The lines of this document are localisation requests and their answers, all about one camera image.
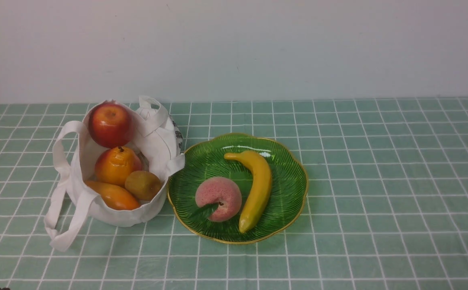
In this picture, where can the yellow banana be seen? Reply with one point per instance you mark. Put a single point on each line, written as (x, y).
(261, 187)

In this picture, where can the orange yellow pear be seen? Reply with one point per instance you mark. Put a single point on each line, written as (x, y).
(116, 164)

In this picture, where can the green glass plate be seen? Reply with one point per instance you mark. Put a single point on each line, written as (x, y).
(205, 160)

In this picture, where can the green checkered tablecloth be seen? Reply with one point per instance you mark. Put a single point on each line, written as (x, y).
(387, 206)

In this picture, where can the brown kiwi fruit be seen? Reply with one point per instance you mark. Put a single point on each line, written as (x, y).
(144, 185)

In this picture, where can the red apple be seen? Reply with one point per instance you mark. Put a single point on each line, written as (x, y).
(111, 125)

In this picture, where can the orange mango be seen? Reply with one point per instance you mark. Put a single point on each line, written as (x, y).
(114, 196)

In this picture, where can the white cloth tote bag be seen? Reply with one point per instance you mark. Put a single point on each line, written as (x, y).
(157, 139)

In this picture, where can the pink peach with leaf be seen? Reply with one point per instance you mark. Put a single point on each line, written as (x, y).
(223, 192)

